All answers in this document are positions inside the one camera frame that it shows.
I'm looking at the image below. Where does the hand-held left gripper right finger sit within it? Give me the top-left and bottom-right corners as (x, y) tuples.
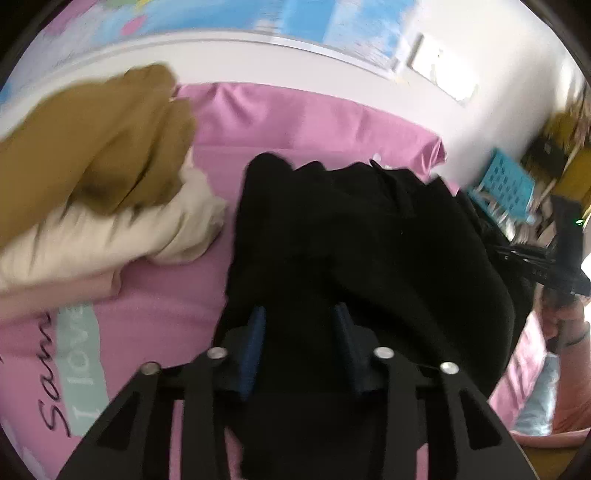
(332, 302), (541, 480)

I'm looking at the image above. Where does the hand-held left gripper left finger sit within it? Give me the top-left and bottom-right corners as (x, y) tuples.
(58, 305), (269, 480)

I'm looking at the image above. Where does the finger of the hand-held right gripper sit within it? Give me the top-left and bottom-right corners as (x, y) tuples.
(489, 244), (560, 278)

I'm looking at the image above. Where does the black garment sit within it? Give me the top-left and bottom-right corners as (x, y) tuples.
(216, 152), (542, 480)

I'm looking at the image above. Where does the person's right forearm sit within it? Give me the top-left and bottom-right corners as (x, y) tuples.
(547, 323), (591, 435)

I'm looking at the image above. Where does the person's right hand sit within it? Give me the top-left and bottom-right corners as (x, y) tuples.
(536, 288), (591, 354)

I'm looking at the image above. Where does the teal plastic basket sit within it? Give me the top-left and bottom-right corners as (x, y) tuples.
(465, 148), (539, 228)

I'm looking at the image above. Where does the cream garment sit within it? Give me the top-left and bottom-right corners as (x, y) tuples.
(0, 159), (228, 292)

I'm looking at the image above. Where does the pale pink garment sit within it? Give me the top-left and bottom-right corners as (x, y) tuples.
(0, 270), (124, 325)

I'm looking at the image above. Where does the pink printed bed sheet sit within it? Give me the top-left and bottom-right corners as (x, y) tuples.
(0, 80), (561, 480)

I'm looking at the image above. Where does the mustard brown garment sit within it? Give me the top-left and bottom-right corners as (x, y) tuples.
(0, 64), (198, 248)

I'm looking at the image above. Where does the white wall socket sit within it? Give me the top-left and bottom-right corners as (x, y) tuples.
(407, 34), (479, 103)

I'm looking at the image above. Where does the colourful wall map poster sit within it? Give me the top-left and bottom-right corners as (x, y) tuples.
(0, 0), (408, 107)

